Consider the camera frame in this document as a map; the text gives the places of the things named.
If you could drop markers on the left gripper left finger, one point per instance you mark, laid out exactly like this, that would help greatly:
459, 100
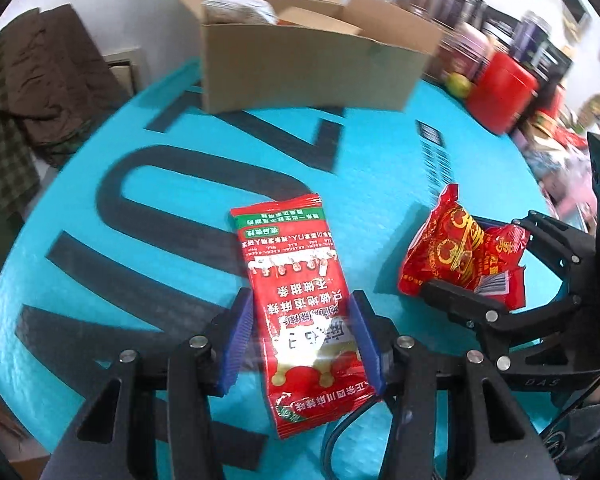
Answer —
113, 435

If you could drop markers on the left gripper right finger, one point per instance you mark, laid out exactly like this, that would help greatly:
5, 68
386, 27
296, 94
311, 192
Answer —
490, 435

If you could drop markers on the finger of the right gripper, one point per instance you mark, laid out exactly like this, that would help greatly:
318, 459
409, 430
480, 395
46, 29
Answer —
567, 252
465, 308

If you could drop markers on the red yellow snack packet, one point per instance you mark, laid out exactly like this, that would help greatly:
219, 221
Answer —
452, 247

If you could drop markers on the red green sauce packet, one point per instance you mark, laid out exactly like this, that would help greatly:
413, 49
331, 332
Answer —
313, 372

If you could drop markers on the white patterned snack bag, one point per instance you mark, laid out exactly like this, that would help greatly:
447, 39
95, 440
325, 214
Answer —
246, 12

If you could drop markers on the gold rectangular box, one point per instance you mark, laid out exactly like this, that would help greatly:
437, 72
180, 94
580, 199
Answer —
305, 18

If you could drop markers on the red canister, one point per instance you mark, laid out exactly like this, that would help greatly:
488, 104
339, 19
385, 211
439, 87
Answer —
501, 93

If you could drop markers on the teal bubble mailer mat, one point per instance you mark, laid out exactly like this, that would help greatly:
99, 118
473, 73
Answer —
133, 247

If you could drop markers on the clear jar purple label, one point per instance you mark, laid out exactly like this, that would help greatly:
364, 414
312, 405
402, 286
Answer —
530, 35

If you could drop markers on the pink bottle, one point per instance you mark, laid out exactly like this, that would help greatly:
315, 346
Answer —
469, 50

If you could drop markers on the brown jacket on chair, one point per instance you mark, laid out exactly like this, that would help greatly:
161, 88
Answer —
56, 89

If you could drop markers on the open cardboard box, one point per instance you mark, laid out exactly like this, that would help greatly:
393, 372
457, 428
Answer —
262, 66

